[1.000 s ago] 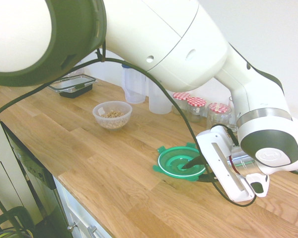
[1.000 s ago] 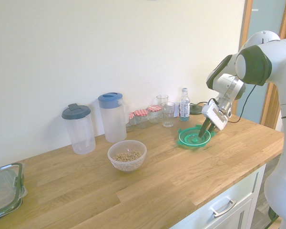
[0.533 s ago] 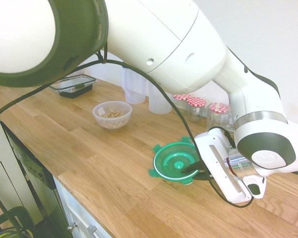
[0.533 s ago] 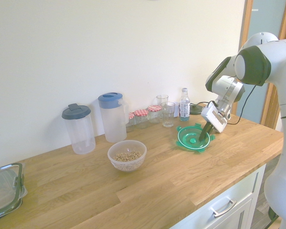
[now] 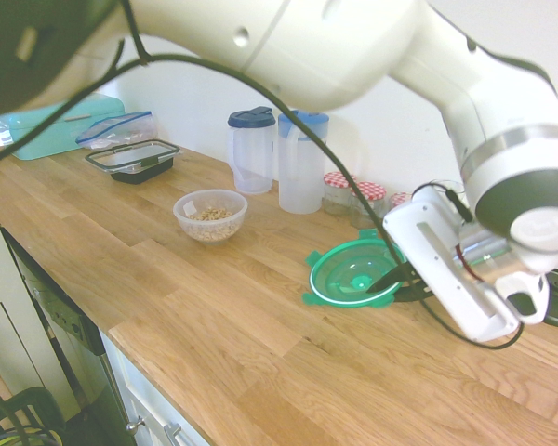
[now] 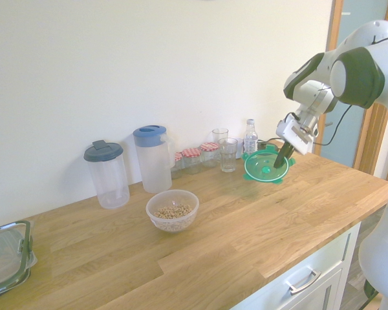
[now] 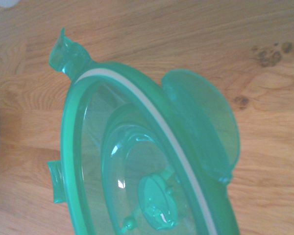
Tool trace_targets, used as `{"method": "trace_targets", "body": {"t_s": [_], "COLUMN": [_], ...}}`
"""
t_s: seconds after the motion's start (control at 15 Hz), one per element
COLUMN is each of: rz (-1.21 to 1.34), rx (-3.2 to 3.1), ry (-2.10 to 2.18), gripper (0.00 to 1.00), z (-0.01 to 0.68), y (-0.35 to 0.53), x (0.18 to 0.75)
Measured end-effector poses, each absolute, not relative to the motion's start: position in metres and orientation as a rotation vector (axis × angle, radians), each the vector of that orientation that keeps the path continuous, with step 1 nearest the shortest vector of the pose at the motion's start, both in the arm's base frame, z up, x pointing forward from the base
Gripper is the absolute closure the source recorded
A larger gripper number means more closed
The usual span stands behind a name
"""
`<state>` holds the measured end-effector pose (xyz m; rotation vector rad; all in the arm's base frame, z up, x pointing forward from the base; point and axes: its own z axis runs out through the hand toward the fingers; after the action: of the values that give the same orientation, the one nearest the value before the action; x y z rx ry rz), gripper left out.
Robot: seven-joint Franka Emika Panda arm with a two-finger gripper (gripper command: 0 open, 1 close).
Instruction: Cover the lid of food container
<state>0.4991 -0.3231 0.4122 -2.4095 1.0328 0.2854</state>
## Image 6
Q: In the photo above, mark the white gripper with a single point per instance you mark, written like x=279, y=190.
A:
x=294, y=137

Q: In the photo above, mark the green round container lid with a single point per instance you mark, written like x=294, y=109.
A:
x=258, y=168

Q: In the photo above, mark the frosted white plastic bowl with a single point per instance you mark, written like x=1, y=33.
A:
x=155, y=200

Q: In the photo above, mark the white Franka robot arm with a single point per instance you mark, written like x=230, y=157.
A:
x=368, y=74

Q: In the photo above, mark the medium jar red checkered lid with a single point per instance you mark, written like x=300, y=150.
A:
x=191, y=159

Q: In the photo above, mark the clear pitcher with blue lid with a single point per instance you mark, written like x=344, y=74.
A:
x=155, y=161

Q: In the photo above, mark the clear canister with dark lid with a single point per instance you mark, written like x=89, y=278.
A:
x=108, y=174

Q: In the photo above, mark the rectangular glass container green lid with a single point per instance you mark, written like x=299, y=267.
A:
x=6, y=255

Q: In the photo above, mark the black round lamp base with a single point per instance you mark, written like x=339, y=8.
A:
x=267, y=143

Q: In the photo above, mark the clear plastic water bottle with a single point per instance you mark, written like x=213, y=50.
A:
x=250, y=139

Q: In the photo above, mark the faceted clear drinking glass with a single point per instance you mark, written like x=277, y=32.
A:
x=228, y=158

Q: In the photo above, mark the plain clear drinking glass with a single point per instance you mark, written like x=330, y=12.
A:
x=220, y=134

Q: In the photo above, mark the white kitchen cabinet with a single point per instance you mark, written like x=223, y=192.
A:
x=313, y=258

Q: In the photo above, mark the cereal rings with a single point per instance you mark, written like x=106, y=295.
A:
x=173, y=213

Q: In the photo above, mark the frosted glass door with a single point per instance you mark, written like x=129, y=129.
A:
x=349, y=19

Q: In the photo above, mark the green curved tube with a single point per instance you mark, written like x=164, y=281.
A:
x=370, y=290

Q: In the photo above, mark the wooden door frame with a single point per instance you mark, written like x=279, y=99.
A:
x=376, y=135

